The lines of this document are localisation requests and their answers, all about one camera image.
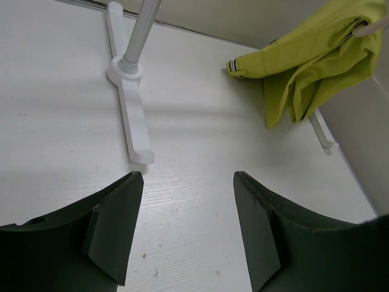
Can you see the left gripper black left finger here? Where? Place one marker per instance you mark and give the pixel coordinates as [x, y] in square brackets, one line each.
[84, 246]

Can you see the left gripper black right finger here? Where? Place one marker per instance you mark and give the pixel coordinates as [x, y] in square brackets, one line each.
[291, 248]

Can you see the yellow-green trousers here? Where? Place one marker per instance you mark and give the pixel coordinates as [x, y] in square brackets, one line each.
[306, 67]

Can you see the wooden clothes hanger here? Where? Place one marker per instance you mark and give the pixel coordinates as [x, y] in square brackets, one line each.
[366, 29]

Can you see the white clothes rack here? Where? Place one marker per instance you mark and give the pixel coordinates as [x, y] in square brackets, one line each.
[194, 89]

